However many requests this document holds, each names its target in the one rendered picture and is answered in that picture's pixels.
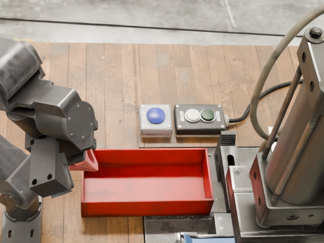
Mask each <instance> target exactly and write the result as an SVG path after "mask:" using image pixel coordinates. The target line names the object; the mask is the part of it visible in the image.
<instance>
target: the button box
mask: <svg viewBox="0 0 324 243"><path fill-rule="evenodd" d="M291 82H292V81H288V82H284V83H281V84H278V85H275V86H273V87H271V88H269V89H267V90H266V91H264V92H263V93H261V95H260V98H259V99H261V98H262V97H264V96H265V95H266V94H268V93H270V92H271V91H273V90H276V89H278V88H281V87H285V86H288V85H291ZM189 109H195V110H197V111H199V113H200V117H199V119H198V120H197V121H190V120H189V119H187V117H186V113H187V111H188V110H189ZM204 109H210V110H212V111H213V112H214V114H215V116H214V119H213V120H211V121H205V120H203V119H202V118H201V112H202V111H203V110H204ZM249 112H250V104H249V105H248V107H247V109H246V111H245V113H244V114H243V115H242V116H241V117H240V118H236V119H229V116H228V115H224V113H223V107H222V105H174V112H173V116H174V126H175V136H176V137H220V133H221V131H225V130H226V127H228V125H229V123H235V122H241V121H243V120H244V119H245V118H246V117H247V115H248V114H249Z"/></svg>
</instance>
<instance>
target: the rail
mask: <svg viewBox="0 0 324 243"><path fill-rule="evenodd" d="M212 238H234V234H214V235H198V239H212Z"/></svg>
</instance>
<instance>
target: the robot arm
mask: <svg viewBox="0 0 324 243"><path fill-rule="evenodd" d="M42 63H43V62H42V60H41V59H40V57H39V55H38V53H37V51H36V49H35V48H34V47H33V46H32V45H31V44H30V43H28V42H26V41H21V42H19V41H16V40H12V39H8V38H4V37H0V110H2V111H5V112H6V116H7V117H8V118H9V119H10V120H11V121H12V122H13V123H15V124H16V125H17V126H18V127H20V128H21V129H22V130H23V131H25V132H26V134H25V149H26V150H27V151H29V152H30V154H28V155H26V154H25V153H24V152H23V151H22V150H21V149H20V148H18V147H16V146H15V145H13V144H12V143H10V142H9V141H8V140H7V139H5V138H4V137H3V136H2V135H1V134H0V203H1V204H3V208H4V213H3V223H2V233H1V243H40V240H41V214H42V198H44V197H48V196H51V198H55V197H59V196H62V195H65V194H67V193H70V192H72V190H71V189H72V188H74V182H73V179H72V176H71V173H70V171H92V172H96V171H98V163H97V160H96V158H95V156H94V153H93V151H95V150H96V139H95V138H94V131H96V130H98V121H97V120H96V117H95V112H94V109H93V107H92V106H91V104H90V103H88V102H86V101H82V100H81V98H80V96H79V94H78V92H77V91H76V90H75V89H73V88H69V87H63V86H57V85H54V83H53V81H50V80H43V77H44V76H45V73H44V71H43V69H42V67H41V64H42ZM92 150H93V151H92ZM10 232H11V233H12V236H11V238H9V233H10ZM31 232H34V234H33V237H31Z"/></svg>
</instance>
